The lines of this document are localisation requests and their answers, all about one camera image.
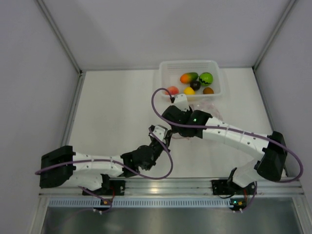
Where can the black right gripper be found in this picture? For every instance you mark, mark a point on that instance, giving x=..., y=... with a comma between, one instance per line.
x=190, y=112

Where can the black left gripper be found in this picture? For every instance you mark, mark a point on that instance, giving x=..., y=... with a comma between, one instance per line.
x=167, y=140

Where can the clear zip top bag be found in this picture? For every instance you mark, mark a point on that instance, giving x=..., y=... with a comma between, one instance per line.
x=199, y=117

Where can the yellow fake pepper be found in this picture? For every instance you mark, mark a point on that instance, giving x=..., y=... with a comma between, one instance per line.
x=189, y=91

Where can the brown fake kiwi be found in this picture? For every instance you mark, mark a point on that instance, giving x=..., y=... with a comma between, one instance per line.
x=208, y=91

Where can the dark purple fake plum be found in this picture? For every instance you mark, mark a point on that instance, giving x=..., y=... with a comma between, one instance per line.
x=195, y=85

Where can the orange peach fake fruit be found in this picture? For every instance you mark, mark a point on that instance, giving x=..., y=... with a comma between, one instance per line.
x=172, y=90

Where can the green fake apple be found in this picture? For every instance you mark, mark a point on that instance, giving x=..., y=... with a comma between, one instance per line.
x=206, y=79

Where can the orange green fake mango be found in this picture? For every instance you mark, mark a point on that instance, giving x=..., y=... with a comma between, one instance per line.
x=188, y=77

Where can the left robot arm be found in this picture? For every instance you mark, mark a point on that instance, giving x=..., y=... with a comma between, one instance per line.
x=66, y=167

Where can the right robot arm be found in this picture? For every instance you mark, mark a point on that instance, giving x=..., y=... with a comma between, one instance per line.
x=267, y=151

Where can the white plastic basket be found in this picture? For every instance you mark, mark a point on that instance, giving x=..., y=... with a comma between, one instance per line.
x=171, y=71

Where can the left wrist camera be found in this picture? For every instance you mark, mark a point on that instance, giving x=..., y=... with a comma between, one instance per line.
x=160, y=132

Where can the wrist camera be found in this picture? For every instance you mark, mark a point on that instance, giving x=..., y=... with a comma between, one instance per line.
x=181, y=102
x=160, y=132

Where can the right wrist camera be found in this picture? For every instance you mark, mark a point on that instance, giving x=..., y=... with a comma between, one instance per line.
x=181, y=102

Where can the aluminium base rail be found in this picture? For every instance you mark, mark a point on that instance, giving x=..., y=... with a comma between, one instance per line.
x=202, y=187

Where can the white slotted cable duct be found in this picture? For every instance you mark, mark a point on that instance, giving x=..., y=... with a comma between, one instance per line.
x=125, y=202

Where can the aluminium frame rail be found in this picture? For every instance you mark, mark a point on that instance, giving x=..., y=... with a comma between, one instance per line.
x=56, y=31

